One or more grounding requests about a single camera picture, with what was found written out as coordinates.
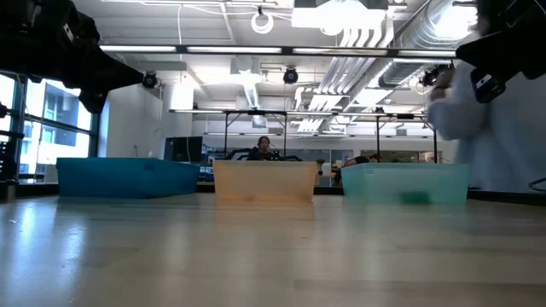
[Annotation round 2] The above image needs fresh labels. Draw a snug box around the orange translucent plastic bin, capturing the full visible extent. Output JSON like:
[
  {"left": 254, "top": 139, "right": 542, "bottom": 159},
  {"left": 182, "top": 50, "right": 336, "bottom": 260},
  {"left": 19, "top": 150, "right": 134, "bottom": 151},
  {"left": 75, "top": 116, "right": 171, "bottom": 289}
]
[{"left": 212, "top": 159, "right": 319, "bottom": 204}]

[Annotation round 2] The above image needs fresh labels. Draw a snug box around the black overhead rig bar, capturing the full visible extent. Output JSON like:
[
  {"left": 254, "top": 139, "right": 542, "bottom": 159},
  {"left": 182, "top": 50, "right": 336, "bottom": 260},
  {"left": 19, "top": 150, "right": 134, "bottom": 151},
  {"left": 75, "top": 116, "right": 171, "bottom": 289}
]
[{"left": 97, "top": 44, "right": 457, "bottom": 60}]

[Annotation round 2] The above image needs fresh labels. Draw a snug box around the black equipment rack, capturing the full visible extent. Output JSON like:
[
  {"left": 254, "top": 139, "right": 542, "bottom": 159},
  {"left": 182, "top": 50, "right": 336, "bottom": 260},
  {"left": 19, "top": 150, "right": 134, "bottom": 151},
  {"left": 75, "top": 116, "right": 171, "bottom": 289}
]
[{"left": 0, "top": 101, "right": 21, "bottom": 201}]

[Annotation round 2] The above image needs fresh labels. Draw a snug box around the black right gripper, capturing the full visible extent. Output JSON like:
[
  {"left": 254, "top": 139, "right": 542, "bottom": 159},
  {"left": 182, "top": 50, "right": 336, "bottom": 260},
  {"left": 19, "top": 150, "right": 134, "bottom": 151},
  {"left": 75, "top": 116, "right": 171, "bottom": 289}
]
[{"left": 455, "top": 14, "right": 546, "bottom": 104}]

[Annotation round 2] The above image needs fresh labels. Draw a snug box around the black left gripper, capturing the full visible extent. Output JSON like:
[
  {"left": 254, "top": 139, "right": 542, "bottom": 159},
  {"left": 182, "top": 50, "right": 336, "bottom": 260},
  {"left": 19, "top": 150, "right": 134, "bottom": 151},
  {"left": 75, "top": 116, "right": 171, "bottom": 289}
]
[{"left": 0, "top": 0, "right": 145, "bottom": 114}]

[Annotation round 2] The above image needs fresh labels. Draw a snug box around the white cable coil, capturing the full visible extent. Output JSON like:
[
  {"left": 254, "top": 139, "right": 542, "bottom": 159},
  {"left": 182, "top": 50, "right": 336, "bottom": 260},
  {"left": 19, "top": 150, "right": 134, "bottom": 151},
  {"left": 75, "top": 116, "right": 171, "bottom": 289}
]
[{"left": 250, "top": 10, "right": 276, "bottom": 35}]

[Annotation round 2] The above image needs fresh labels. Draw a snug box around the person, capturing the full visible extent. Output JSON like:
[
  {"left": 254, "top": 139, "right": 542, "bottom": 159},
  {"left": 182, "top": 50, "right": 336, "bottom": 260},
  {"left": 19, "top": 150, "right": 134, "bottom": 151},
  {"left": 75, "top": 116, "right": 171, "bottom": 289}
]
[
  {"left": 340, "top": 153, "right": 383, "bottom": 168},
  {"left": 427, "top": 0, "right": 546, "bottom": 194},
  {"left": 245, "top": 135, "right": 278, "bottom": 162}
]

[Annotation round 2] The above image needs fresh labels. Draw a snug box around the teal translucent plastic bin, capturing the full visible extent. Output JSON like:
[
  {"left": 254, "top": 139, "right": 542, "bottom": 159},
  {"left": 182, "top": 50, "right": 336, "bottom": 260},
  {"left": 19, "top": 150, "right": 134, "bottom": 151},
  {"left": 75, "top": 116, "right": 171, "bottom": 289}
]
[{"left": 340, "top": 162, "right": 472, "bottom": 206}]

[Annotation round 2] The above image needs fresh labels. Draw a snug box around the blue plastic bin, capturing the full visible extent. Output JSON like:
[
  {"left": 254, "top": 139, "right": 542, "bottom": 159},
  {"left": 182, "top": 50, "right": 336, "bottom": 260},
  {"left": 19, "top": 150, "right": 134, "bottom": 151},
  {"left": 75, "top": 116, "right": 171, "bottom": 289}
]
[{"left": 55, "top": 156, "right": 201, "bottom": 200}]

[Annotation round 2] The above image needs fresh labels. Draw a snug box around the black workstation frame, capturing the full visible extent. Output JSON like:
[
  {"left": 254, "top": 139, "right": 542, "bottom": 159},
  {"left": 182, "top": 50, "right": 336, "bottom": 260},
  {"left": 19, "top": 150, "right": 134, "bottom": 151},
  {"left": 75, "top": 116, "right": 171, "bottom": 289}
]
[
  {"left": 223, "top": 109, "right": 288, "bottom": 162},
  {"left": 375, "top": 113, "right": 439, "bottom": 164}
]

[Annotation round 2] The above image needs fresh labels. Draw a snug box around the black computer monitor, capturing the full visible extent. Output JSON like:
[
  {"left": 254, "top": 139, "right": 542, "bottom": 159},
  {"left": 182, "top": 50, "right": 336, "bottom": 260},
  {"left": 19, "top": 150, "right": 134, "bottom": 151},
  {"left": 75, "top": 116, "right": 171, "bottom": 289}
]
[{"left": 164, "top": 136, "right": 204, "bottom": 163}]

